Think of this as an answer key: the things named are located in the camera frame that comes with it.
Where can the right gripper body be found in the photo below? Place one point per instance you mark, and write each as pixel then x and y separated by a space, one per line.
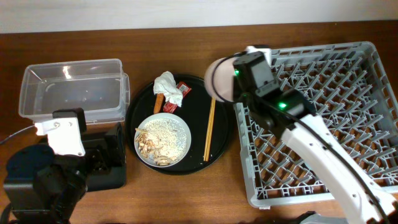
pixel 237 88

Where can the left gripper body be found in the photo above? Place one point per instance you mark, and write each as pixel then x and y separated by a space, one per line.
pixel 96 154

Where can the white bowl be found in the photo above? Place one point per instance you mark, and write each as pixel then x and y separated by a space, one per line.
pixel 219 80

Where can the white napkin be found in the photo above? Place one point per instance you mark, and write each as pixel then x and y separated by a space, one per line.
pixel 166 85

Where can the red snack wrapper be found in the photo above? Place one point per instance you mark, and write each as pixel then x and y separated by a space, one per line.
pixel 174 96

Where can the grey plate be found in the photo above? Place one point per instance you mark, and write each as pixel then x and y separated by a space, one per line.
pixel 183 130

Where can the rice and food scraps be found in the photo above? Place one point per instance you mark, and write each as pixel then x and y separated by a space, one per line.
pixel 158 141

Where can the orange carrot piece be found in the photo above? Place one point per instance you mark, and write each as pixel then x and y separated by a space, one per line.
pixel 158 102

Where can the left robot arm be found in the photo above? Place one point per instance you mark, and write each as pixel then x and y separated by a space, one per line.
pixel 46 180

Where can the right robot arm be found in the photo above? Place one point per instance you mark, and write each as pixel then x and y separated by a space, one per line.
pixel 361 198

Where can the grey dishwasher rack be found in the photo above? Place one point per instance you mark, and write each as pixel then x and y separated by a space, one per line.
pixel 348 86

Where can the black rectangular tray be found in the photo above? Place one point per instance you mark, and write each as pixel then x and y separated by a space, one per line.
pixel 105 155

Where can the clear plastic bin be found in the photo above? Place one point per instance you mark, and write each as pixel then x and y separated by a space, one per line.
pixel 99 87

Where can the round black tray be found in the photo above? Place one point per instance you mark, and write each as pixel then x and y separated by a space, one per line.
pixel 195 112

